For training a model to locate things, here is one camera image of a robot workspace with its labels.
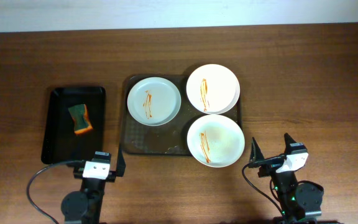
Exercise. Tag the white round plate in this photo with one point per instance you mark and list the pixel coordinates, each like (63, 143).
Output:
(215, 140)

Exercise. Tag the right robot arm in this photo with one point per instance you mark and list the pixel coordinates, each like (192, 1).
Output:
(297, 201)

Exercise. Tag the pale grey round plate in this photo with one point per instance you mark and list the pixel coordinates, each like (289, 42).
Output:
(154, 101)

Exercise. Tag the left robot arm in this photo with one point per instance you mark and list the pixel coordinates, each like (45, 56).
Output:
(84, 206)

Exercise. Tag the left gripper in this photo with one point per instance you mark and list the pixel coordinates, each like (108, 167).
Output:
(111, 177)

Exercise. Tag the black plastic tray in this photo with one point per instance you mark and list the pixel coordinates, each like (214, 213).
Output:
(60, 141)

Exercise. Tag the cream round plate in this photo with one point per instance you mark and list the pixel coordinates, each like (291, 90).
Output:
(213, 89)

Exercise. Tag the brown plastic serving tray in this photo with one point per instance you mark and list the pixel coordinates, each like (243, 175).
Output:
(166, 140)

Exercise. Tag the orange green scrub sponge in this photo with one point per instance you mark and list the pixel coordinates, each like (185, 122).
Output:
(80, 117)

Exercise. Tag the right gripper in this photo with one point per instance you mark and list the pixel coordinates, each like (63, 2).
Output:
(270, 170)

